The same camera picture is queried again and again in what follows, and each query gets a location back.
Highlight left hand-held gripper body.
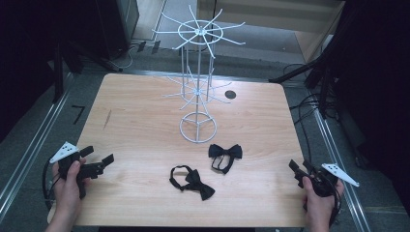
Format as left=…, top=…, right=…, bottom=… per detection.
left=48, top=141, right=105, bottom=200

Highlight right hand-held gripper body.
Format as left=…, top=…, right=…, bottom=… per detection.
left=298, top=162, right=361, bottom=212

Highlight black bow tie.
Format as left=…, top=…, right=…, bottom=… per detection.
left=168, top=164, right=217, bottom=201
left=208, top=143, right=244, bottom=175

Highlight white wire display rack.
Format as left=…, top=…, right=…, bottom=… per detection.
left=152, top=4, right=247, bottom=144

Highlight person's right hand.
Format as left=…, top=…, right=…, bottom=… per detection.
left=301, top=175, right=345, bottom=230

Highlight person's left hand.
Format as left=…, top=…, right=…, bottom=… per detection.
left=51, top=159, right=92, bottom=224

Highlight black stand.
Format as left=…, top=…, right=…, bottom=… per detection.
left=47, top=32, right=124, bottom=104
left=269, top=0, right=368, bottom=119

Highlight dark cabinet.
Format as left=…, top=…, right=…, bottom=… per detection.
left=96, top=0, right=140, bottom=61

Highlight black cable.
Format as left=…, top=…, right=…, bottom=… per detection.
left=42, top=158, right=62, bottom=211
left=328, top=180, right=342, bottom=226

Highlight black floor cables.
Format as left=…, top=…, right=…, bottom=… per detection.
left=283, top=62, right=339, bottom=163

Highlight white floor cable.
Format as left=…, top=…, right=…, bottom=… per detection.
left=117, top=40, right=153, bottom=71

